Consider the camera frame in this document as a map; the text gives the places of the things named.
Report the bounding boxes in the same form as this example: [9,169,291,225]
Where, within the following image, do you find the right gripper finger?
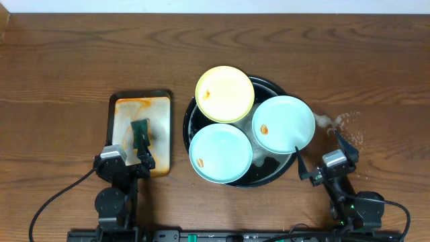
[295,147,312,180]
[335,131,359,158]

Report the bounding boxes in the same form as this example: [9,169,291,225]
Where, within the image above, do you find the green sponge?
[130,119,151,149]

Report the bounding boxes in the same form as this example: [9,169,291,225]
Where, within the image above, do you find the light green plate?
[251,95,316,154]

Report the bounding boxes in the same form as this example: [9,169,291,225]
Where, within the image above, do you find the light blue plate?
[189,124,253,184]

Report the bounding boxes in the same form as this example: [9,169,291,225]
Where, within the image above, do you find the yellow plate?
[195,66,255,123]

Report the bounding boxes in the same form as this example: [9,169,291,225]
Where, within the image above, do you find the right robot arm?
[296,132,384,233]

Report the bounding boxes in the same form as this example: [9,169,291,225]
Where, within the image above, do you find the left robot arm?
[93,134,155,241]

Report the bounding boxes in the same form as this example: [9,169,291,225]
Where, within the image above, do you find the round black tray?
[183,76,296,188]

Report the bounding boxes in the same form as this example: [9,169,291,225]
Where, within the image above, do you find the rectangular black soapy tray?
[106,90,171,177]

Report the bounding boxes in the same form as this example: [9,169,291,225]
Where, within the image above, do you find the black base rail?
[67,230,397,242]

